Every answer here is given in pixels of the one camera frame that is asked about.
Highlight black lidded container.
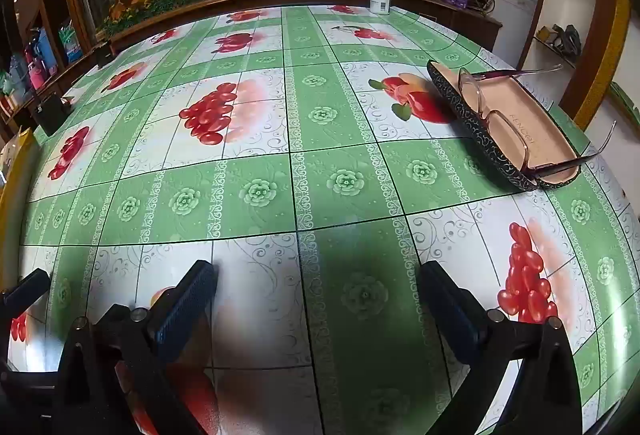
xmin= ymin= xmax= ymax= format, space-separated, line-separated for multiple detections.
xmin=30 ymin=90 xmax=73 ymax=136
xmin=92 ymin=40 xmax=116 ymax=68

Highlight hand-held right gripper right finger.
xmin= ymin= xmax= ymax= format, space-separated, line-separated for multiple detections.
xmin=419 ymin=260 xmax=585 ymax=435

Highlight blue green plastic bag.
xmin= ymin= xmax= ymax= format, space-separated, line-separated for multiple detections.
xmin=57 ymin=20 xmax=83 ymax=63

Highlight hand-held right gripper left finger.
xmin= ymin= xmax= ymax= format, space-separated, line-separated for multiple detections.
xmin=52 ymin=259 xmax=219 ymax=435

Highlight clear water jug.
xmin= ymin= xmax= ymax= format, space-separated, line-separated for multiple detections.
xmin=7 ymin=55 xmax=31 ymax=103

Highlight yellow rimmed tray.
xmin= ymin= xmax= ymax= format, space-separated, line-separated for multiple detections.
xmin=0 ymin=128 xmax=38 ymax=216

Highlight pink bottle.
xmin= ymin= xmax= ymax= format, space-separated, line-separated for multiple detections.
xmin=27 ymin=60 xmax=48 ymax=90

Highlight green fruit-print tablecloth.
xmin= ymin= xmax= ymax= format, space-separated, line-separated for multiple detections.
xmin=7 ymin=5 xmax=640 ymax=435

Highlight dark patterned glasses case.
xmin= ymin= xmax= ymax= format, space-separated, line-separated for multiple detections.
xmin=426 ymin=60 xmax=583 ymax=192

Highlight blue thermos bottle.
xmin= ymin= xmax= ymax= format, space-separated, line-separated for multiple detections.
xmin=35 ymin=28 xmax=57 ymax=76

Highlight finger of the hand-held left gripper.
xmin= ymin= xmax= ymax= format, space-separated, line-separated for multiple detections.
xmin=0 ymin=362 xmax=57 ymax=416
xmin=0 ymin=267 xmax=52 ymax=316

